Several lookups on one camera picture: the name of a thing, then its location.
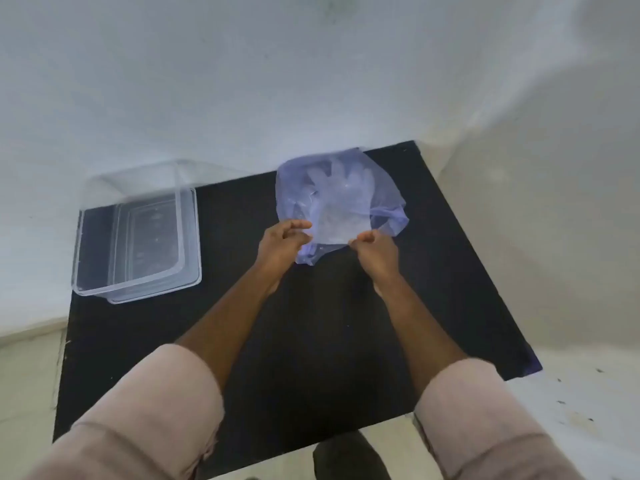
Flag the person's left hand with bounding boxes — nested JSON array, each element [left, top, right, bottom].
[[255, 219, 314, 286]]

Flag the person's right hand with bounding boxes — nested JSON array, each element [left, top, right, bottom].
[[348, 229, 401, 289]]

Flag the blue plastic bag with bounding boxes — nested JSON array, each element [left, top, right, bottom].
[[275, 147, 410, 267]]

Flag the transparent plastic glove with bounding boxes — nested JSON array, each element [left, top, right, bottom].
[[299, 159, 379, 245]]

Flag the clear plastic container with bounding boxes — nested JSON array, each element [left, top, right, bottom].
[[71, 159, 203, 305]]

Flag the person's left forearm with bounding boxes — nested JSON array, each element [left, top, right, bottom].
[[173, 262, 289, 393]]

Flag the person's right forearm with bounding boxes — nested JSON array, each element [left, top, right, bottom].
[[372, 274, 470, 411]]

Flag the person's dark trousers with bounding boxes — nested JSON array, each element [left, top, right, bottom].
[[313, 430, 391, 480]]

